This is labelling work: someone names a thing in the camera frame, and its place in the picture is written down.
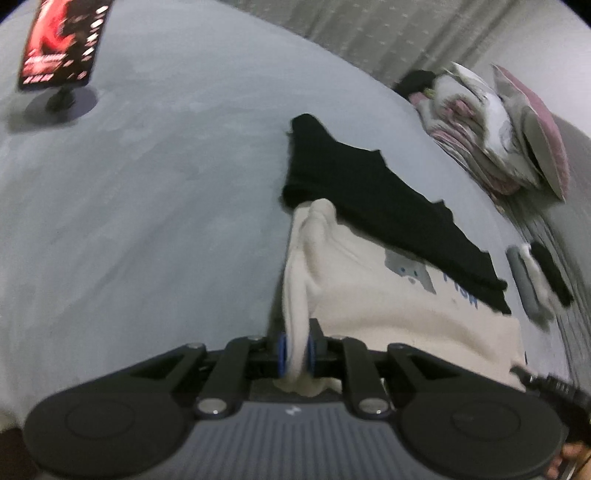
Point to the grey striped bedding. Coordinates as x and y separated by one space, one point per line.
572 207

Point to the pink grey folded quilt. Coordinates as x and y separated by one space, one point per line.
466 129

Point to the round phone stand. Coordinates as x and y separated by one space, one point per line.
74 105

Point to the pink grey pillow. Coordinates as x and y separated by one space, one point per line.
540 124

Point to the black folded garment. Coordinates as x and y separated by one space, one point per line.
551 272

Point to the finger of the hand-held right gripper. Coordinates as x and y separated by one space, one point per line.
524 377

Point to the cream printed shirt black sleeves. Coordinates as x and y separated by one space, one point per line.
369 295

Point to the dark cloth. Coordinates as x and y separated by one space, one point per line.
413 81

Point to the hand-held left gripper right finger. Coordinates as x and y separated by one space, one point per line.
313 353

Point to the smartphone with red screen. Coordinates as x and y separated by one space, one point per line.
60 41

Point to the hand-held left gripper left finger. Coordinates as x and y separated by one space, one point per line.
281 353

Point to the grey dotted curtain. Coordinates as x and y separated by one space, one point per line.
369 27

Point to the person's right hand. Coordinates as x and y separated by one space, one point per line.
577 452

